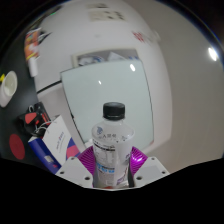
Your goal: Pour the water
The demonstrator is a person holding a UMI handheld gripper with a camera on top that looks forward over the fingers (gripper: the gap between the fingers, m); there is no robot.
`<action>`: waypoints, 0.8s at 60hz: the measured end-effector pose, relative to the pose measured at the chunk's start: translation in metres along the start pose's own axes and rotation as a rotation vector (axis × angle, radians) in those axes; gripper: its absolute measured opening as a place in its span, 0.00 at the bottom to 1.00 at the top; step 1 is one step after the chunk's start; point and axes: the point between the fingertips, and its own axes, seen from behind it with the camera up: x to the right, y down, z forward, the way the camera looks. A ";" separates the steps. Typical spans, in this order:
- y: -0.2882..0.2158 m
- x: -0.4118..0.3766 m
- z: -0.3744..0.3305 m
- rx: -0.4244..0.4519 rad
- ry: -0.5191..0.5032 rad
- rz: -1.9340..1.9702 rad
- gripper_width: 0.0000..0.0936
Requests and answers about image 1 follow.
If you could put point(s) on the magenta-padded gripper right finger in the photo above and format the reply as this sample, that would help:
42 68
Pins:
150 170

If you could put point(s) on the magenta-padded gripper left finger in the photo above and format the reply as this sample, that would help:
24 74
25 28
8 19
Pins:
73 170

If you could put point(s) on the clear black-capped water bottle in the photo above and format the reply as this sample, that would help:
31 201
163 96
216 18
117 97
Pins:
111 150

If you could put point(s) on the blue cardboard box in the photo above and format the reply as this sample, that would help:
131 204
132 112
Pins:
55 143

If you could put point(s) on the flat round red coaster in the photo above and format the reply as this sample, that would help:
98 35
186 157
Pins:
16 146

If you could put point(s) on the red and black tool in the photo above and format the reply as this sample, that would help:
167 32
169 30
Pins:
31 118

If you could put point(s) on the whiteboard on black stand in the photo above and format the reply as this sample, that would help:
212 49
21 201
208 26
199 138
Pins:
110 90

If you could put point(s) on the white whiteboard eraser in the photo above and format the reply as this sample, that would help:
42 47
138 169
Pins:
33 67

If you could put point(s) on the ceiling light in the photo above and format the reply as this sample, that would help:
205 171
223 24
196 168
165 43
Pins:
213 54

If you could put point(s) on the grey wall notice board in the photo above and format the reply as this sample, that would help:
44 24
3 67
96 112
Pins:
100 57

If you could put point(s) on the large white wall poster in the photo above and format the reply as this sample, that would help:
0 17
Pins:
106 15

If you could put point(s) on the small white wall poster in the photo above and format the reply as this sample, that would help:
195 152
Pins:
97 5

